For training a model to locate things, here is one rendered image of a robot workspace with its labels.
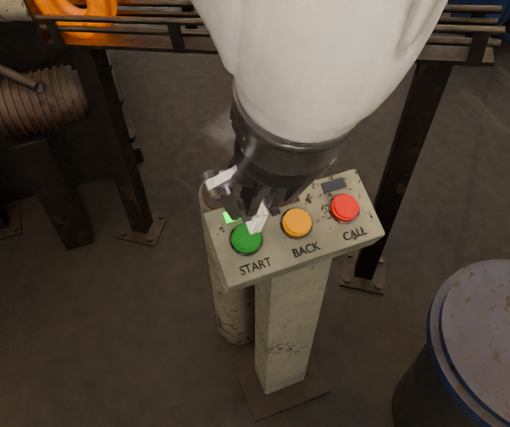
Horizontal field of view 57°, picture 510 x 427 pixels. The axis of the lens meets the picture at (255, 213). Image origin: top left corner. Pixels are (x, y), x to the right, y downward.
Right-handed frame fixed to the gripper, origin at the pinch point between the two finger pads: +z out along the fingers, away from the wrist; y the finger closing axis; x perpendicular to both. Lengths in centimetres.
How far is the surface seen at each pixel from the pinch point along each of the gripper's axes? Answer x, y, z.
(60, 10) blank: -54, 16, 21
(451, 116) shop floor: -39, -103, 89
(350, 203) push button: 0.3, -15.5, 8.5
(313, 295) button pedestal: 9.4, -9.8, 23.6
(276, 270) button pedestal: 5.8, -2.2, 9.5
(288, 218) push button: -0.4, -6.2, 8.4
